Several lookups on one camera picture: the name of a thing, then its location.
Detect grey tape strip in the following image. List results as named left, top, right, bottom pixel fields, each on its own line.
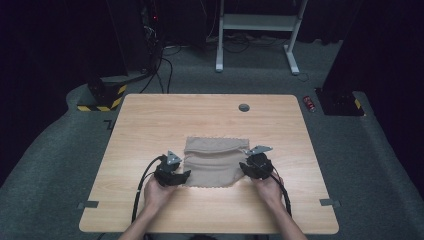
left=318, top=198, right=342, bottom=208
left=77, top=200, right=100, bottom=210

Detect white metal stand frame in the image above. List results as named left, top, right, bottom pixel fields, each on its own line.
left=214, top=0, right=309, bottom=76

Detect black floor cables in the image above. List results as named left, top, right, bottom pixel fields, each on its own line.
left=139, top=44, right=183, bottom=95

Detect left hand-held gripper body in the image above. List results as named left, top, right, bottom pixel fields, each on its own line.
left=153, top=150, right=185, bottom=187

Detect person's right hand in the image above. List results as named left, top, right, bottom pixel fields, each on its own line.
left=253, top=172, right=285, bottom=210

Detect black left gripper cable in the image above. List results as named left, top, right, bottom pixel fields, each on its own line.
left=131, top=154, right=168, bottom=224

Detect red can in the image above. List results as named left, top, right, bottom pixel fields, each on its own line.
left=302, top=95, right=317, bottom=114

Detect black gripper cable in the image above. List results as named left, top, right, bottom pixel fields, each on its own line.
left=131, top=154, right=168, bottom=224
left=269, top=172, right=293, bottom=218

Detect person's left hand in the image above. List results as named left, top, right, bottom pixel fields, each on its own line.
left=142, top=174, right=178, bottom=212

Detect black yellow striped stand base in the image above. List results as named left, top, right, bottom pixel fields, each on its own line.
left=76, top=75, right=129, bottom=113

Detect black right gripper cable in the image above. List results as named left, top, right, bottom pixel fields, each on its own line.
left=269, top=172, right=293, bottom=218

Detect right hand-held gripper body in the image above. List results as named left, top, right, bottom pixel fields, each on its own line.
left=244, top=144, right=274, bottom=181

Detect beige cloth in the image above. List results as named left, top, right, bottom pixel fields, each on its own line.
left=182, top=136, right=251, bottom=189

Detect dark equipment rack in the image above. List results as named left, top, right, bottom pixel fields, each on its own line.
left=139, top=0, right=165, bottom=73

